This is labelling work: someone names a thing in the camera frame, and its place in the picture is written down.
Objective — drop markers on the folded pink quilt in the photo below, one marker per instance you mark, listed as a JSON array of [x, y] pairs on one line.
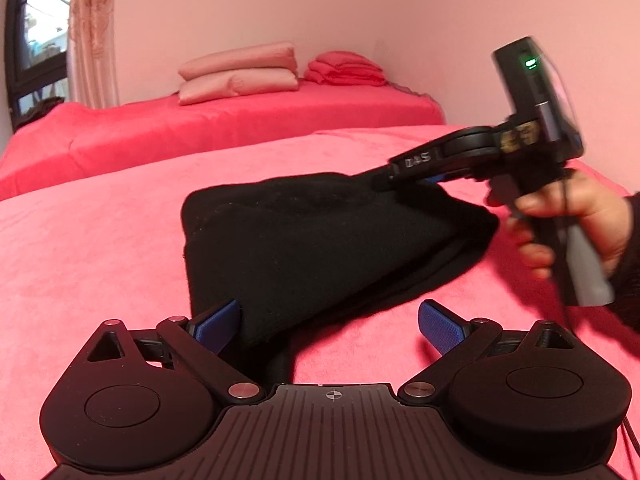
[[245, 71]]

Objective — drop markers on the dark clothes by window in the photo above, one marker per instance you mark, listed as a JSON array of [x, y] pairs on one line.
[[41, 109]]

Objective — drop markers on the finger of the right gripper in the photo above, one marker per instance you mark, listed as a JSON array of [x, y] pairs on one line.
[[441, 178], [409, 167]]

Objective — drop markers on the dark framed window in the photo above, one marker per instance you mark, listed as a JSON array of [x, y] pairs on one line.
[[36, 52]]

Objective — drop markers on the folded red blanket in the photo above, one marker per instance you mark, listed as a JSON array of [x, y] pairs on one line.
[[344, 68]]

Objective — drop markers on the patterned beige curtain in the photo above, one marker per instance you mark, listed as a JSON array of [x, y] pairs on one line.
[[91, 53]]

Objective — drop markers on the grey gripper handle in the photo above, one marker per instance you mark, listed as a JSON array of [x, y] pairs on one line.
[[577, 269]]

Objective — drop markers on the person's right hand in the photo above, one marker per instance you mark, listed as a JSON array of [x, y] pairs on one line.
[[606, 217]]

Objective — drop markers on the black camera box green light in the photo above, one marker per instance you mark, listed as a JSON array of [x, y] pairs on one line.
[[536, 91]]

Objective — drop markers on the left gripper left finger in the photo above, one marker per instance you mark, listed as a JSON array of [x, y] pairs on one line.
[[133, 401]]

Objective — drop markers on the black knit pants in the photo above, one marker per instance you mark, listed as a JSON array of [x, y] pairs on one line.
[[302, 252]]

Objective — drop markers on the red far bed cover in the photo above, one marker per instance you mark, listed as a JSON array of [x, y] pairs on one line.
[[76, 142]]

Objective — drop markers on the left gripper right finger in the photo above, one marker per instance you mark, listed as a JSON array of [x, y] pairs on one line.
[[532, 389]]

